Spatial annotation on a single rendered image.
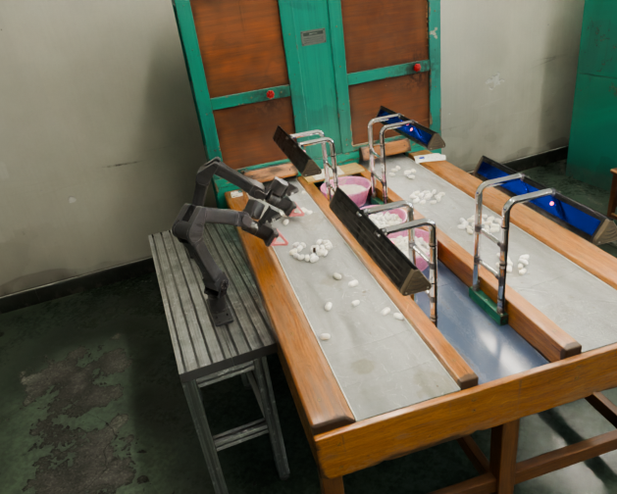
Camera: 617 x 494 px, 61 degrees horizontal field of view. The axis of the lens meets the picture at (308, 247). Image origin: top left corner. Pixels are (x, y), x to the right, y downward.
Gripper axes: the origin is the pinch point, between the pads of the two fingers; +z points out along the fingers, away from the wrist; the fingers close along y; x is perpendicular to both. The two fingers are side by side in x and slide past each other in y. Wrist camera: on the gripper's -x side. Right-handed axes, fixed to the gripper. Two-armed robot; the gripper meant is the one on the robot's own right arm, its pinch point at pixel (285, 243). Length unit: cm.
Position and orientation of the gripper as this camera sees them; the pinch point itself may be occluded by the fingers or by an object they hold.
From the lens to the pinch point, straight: 215.5
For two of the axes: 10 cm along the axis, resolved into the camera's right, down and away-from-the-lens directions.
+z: 8.1, 4.0, 4.3
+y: -2.6, -4.2, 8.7
